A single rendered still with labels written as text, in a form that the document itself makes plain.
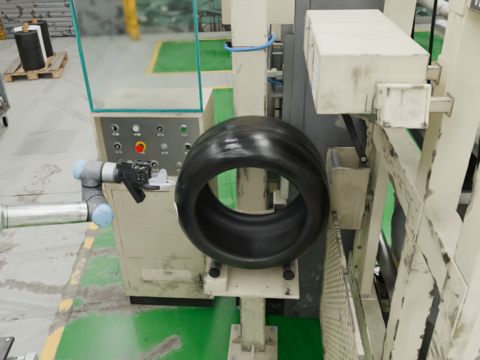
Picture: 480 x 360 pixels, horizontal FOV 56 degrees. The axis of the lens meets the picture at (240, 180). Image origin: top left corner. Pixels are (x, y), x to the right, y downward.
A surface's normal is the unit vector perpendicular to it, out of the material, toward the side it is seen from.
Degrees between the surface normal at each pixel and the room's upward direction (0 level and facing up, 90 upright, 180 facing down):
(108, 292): 0
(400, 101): 72
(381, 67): 90
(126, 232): 90
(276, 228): 40
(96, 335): 0
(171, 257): 89
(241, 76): 90
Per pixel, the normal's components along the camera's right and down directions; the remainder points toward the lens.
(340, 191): -0.07, 0.50
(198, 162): -0.56, -0.15
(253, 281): -0.02, -0.87
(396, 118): -0.08, 0.20
